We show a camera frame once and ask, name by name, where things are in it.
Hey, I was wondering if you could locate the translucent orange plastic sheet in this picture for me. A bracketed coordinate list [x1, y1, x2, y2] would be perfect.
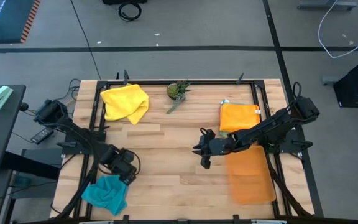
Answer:
[225, 145, 277, 205]

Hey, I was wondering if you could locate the long black floor cable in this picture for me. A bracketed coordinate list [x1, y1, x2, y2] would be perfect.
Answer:
[69, 0, 102, 80]

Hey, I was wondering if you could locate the black power adapter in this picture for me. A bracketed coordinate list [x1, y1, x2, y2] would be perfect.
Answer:
[30, 127, 55, 145]

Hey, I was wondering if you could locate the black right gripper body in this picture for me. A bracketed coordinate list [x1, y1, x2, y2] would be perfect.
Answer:
[208, 138, 234, 156]

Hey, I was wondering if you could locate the white floor cable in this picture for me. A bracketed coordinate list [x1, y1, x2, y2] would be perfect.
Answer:
[318, 0, 358, 59]

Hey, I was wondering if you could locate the grey desk base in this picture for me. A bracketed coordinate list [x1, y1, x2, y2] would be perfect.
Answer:
[296, 0, 358, 11]

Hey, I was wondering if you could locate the orange microfiber towel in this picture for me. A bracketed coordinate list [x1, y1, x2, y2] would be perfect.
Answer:
[219, 102, 261, 133]

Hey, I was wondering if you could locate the small potted succulent plant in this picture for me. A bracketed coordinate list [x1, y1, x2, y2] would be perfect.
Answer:
[165, 79, 193, 115]

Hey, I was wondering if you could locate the black equipment base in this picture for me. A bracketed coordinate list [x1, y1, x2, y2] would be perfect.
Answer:
[101, 0, 148, 5]

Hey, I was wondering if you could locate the coiled black cable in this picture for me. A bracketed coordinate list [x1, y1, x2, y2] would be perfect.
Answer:
[117, 1, 142, 22]

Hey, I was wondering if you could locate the teal microfiber towel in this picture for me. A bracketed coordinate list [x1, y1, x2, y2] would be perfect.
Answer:
[81, 174, 129, 217]

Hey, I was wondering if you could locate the black aluminium rig frame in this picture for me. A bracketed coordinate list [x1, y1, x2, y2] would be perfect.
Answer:
[50, 70, 315, 224]

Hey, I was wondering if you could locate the pale green teal-edged towel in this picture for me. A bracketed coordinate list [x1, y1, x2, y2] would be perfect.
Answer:
[218, 99, 245, 138]

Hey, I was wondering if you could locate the yellow microfiber towel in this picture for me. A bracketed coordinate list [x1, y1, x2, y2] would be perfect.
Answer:
[100, 83, 150, 126]

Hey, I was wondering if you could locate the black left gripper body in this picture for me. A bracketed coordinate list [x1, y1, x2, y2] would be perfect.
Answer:
[109, 151, 140, 179]

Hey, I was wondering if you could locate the black orange-edged floor mat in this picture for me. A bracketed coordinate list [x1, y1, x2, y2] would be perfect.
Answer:
[0, 0, 42, 44]

